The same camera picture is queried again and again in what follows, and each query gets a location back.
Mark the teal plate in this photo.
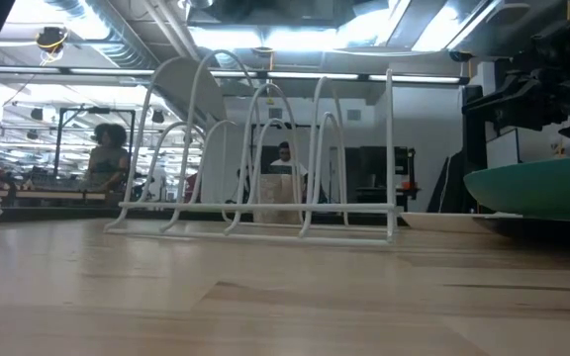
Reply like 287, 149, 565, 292
463, 154, 570, 223

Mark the black background equipment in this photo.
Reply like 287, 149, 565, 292
343, 145, 419, 205

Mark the person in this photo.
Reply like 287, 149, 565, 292
82, 123, 132, 195
268, 140, 311, 178

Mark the white wire dish rack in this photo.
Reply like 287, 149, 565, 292
104, 48, 405, 247

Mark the black table frame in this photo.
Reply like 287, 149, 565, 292
0, 206, 405, 223

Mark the black ceiling device yellow cable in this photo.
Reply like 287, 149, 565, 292
35, 27, 69, 66

